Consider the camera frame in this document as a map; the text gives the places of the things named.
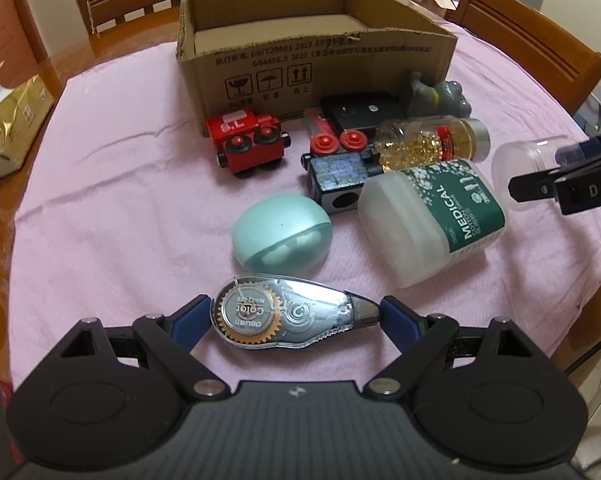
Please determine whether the clear plastic jar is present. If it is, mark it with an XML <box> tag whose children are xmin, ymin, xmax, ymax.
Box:
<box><xmin>491</xmin><ymin>136</ymin><xmax>575</xmax><ymax>212</ymax></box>

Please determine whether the clear correction tape dispenser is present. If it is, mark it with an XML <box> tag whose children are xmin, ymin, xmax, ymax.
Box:
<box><xmin>210</xmin><ymin>274</ymin><xmax>381</xmax><ymax>350</ymax></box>

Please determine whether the white medical cotton bottle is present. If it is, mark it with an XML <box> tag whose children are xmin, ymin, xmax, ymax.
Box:
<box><xmin>358</xmin><ymin>159</ymin><xmax>507</xmax><ymax>288</ymax></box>

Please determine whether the grey elephant toy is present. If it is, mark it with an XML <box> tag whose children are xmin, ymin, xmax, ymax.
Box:
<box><xmin>404</xmin><ymin>72</ymin><xmax>471</xmax><ymax>118</ymax></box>

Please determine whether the clear bottle of gold capsules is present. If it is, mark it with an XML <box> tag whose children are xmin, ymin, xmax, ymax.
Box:
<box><xmin>374</xmin><ymin>116</ymin><xmax>491</xmax><ymax>172</ymax></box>

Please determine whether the mint green earbud case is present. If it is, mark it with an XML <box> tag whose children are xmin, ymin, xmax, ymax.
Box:
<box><xmin>231</xmin><ymin>194</ymin><xmax>333</xmax><ymax>274</ymax></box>

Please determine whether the red toy train car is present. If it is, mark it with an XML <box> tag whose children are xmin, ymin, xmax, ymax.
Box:
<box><xmin>205</xmin><ymin>108</ymin><xmax>292</xmax><ymax>178</ymax></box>

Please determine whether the black square device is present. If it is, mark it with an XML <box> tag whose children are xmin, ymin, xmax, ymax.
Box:
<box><xmin>320</xmin><ymin>91</ymin><xmax>407</xmax><ymax>136</ymax></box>

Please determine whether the wooden chair right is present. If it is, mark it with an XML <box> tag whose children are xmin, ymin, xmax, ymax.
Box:
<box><xmin>448</xmin><ymin>0</ymin><xmax>601</xmax><ymax>115</ymax></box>

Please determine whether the pink tablecloth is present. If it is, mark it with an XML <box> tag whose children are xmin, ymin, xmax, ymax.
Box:
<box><xmin>9</xmin><ymin>24</ymin><xmax>601</xmax><ymax>385</ymax></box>

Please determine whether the gold foil snack bag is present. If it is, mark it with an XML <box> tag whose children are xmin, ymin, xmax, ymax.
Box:
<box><xmin>0</xmin><ymin>64</ymin><xmax>54</xmax><ymax>179</ymax></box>

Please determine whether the cardboard box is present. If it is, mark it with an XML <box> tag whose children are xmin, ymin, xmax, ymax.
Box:
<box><xmin>176</xmin><ymin>0</ymin><xmax>457</xmax><ymax>120</ymax></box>

